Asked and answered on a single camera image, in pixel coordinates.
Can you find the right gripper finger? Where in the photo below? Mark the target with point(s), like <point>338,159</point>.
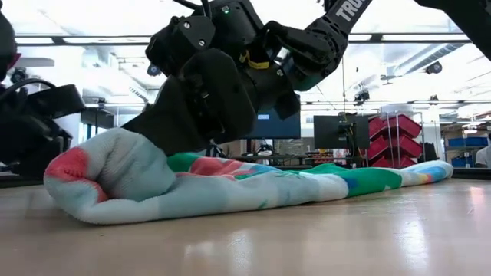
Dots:
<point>172,122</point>
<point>226,99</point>

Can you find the dinosaur print towel green back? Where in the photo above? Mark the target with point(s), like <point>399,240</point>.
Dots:
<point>238,191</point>

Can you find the black background robot arm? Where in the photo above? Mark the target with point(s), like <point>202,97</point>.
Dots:
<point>215,151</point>

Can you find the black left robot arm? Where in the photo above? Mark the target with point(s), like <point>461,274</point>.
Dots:
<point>5,46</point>

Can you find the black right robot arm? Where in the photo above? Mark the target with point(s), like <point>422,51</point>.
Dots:
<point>326,42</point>

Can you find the large dark monitor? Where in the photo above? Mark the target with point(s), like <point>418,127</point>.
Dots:
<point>276,128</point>

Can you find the small white desk object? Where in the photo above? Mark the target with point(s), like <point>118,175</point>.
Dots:
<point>264,152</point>

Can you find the dark background desk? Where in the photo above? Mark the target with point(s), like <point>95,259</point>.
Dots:
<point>299,160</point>

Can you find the small black monitor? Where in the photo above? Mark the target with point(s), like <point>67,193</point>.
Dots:
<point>330,132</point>

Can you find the black overhead light bar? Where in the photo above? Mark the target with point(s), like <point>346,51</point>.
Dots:
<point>377,37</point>

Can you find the red storage bin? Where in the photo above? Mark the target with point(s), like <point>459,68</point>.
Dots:
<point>403,147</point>
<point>391,163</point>
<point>403,125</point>

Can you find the black case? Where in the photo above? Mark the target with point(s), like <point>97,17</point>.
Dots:
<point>427,153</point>

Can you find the blue storage bin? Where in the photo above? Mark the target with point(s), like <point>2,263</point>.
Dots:
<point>468,142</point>
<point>462,161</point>

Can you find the person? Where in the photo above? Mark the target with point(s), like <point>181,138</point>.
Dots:
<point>484,155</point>

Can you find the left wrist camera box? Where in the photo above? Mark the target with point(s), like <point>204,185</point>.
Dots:
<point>57,101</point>

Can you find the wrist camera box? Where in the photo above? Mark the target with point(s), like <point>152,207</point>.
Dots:
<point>180,42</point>
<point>57,101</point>

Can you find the black ceiling-mounted camera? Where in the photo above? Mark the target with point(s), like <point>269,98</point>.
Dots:
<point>361,96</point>
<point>153,70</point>
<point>434,68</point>
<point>17,74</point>

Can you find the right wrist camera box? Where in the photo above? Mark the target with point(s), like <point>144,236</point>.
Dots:
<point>180,42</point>

